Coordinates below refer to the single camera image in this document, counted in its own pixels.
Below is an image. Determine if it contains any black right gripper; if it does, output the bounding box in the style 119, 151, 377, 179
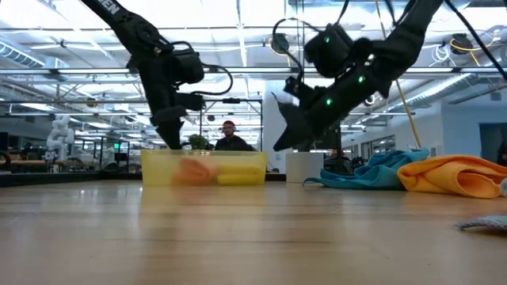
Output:
272, 70, 391, 152

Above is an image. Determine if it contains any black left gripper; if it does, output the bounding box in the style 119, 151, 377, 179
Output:
148, 93, 188, 150

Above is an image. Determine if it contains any yellow translucent plastic bin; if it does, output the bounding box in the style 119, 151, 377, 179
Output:
140, 149, 269, 187

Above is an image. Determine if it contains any pink microfiber towel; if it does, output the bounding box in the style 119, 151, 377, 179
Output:
172, 158, 218, 186

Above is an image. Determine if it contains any yellow microfiber towel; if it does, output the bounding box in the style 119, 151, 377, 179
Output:
216, 165, 265, 186

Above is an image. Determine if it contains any blue microfiber towel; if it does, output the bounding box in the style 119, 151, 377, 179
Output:
303, 148, 431, 191

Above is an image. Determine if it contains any orange microfiber towel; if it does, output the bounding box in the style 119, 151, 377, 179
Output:
397, 154, 507, 199

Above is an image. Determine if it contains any grey microfiber towel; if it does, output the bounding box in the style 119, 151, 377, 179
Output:
454, 177, 507, 231

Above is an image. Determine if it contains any small green bush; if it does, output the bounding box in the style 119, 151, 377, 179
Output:
188, 133, 210, 150

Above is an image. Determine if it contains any snake plant in white pot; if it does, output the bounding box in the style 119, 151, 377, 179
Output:
285, 138, 325, 184

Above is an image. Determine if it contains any person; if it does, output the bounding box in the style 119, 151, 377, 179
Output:
213, 120, 255, 152

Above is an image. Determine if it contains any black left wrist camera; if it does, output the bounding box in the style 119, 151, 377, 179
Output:
173, 92, 205, 112

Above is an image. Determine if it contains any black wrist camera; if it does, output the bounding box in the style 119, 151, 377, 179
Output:
173, 92, 205, 112
284, 75, 318, 108

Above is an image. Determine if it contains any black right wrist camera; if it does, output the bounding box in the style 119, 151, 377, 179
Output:
284, 75, 318, 108

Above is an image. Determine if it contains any black background rig frame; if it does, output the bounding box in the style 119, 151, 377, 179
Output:
197, 97, 265, 151

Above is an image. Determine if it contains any yellow cable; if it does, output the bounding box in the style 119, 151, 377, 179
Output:
374, 0, 423, 150

